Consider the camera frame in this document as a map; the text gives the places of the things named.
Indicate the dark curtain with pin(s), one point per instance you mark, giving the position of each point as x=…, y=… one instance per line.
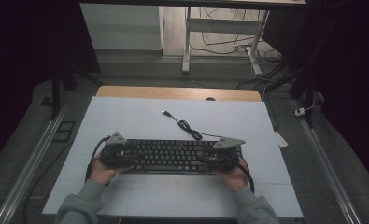
x=350, y=62
x=23, y=46

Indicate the grey cabinet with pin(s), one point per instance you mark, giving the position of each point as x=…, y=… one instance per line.
x=123, y=28

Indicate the black computer keyboard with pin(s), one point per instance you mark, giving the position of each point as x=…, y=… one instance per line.
x=173, y=155

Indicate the black metal stand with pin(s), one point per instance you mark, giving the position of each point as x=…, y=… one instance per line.
x=56, y=93
x=308, y=93

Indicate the white metal desk frame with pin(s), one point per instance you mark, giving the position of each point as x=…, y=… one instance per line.
x=222, y=25

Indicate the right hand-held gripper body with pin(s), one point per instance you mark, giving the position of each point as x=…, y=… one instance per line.
x=227, y=155

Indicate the small white box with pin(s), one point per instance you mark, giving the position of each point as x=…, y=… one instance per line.
x=299, y=112

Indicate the white paper tag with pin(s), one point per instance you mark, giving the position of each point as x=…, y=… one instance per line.
x=281, y=140

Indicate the person's left hand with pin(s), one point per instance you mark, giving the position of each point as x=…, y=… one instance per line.
x=102, y=174

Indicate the wooden table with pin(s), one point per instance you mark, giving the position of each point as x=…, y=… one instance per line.
x=160, y=92

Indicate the black rectangular floor frame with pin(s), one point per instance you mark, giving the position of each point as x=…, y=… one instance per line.
x=60, y=137

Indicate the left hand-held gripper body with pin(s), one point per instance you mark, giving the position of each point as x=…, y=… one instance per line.
x=116, y=151

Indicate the white table board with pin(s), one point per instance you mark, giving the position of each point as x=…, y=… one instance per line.
x=141, y=121

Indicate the person's right hand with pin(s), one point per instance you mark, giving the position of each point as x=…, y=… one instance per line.
x=235, y=180

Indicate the aluminium floor rail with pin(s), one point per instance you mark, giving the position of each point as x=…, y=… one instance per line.
x=32, y=161
x=325, y=165

